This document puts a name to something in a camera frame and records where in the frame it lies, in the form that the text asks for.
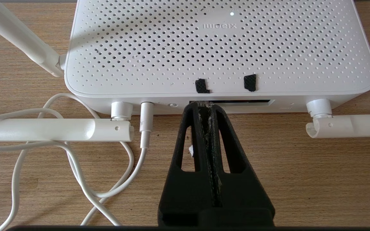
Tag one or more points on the white router with antennas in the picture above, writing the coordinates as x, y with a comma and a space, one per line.
204, 48

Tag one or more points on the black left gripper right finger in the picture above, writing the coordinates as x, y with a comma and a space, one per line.
242, 192

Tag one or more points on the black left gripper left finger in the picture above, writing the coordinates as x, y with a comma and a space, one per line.
185, 192

